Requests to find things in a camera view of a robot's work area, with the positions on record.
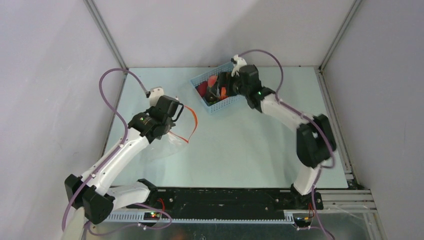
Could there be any orange peach toy fruit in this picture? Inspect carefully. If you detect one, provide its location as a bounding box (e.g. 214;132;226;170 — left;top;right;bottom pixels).
219;87;228;101

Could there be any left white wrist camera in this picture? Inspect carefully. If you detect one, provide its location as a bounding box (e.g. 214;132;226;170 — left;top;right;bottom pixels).
146;86;165;107

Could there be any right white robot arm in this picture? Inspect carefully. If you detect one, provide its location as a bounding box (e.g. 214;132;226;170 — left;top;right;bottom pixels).
227;64;337;209

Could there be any light blue perforated basket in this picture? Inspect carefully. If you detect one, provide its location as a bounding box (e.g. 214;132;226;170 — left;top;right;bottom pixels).
188;62;243;114

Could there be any dark red toy fruit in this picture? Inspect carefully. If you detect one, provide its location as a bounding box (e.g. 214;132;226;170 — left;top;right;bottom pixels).
195;81;208;98

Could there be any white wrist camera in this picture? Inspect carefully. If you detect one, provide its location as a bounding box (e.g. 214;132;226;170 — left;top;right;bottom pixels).
146;86;165;107
231;54;248;77

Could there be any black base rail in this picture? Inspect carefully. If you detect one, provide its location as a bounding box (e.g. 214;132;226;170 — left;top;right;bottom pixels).
138;178;324;221

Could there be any clear zip bag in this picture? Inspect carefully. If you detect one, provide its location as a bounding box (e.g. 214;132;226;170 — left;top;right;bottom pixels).
141;105;199;162

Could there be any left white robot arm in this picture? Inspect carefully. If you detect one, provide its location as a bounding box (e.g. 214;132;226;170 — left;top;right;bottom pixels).
64;95;184;224

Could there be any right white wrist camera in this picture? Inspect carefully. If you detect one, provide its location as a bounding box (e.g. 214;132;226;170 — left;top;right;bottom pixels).
231;54;248;77

